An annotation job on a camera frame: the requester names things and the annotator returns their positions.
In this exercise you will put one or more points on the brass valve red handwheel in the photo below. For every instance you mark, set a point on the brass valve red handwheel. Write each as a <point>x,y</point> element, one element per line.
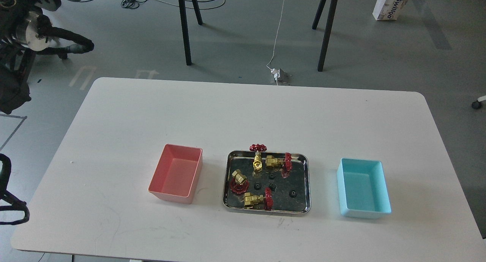
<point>257,162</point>
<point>239,183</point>

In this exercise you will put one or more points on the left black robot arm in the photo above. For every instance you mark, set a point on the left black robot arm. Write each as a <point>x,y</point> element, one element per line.
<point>25,33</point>

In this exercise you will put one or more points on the brass valve upright red handwheel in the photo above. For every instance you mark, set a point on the brass valve upright red handwheel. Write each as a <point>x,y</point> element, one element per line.
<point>257,162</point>

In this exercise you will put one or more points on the brass valve top right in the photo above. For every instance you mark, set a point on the brass valve top right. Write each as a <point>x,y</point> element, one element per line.
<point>285,164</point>

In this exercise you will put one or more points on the brass valve bottom of tray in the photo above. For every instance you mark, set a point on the brass valve bottom of tray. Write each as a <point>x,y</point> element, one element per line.
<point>250,200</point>

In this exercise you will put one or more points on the pink plastic box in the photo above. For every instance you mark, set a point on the pink plastic box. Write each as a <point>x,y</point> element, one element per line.
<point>177,174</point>

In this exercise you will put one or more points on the light blue plastic box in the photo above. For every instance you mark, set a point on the light blue plastic box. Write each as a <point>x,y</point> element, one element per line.
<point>362,189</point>

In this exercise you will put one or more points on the stainless steel tray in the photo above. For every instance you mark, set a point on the stainless steel tray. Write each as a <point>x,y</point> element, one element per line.
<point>267,183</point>

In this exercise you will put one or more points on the floor power socket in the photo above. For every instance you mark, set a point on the floor power socket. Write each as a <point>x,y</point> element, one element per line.
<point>280,76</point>

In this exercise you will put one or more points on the black table leg left rear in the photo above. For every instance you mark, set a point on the black table leg left rear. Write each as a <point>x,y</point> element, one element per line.
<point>197,12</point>

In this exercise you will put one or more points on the black table leg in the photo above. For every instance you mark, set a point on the black table leg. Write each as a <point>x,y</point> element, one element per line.
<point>326,36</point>
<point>197,12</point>
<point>185,31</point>
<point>318,14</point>

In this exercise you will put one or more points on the black table leg left front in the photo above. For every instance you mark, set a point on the black table leg left front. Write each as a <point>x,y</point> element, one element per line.
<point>185,31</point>

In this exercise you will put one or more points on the black table leg right rear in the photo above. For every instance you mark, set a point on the black table leg right rear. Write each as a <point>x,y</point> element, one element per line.
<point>318,14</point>

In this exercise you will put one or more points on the black table leg right front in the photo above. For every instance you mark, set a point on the black table leg right front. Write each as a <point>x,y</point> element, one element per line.
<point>326,36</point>

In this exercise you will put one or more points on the white paper towel package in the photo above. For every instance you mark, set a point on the white paper towel package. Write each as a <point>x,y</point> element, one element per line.
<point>385,10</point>

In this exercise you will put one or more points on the office chair caster right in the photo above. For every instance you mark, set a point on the office chair caster right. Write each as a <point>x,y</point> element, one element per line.
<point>478,103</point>

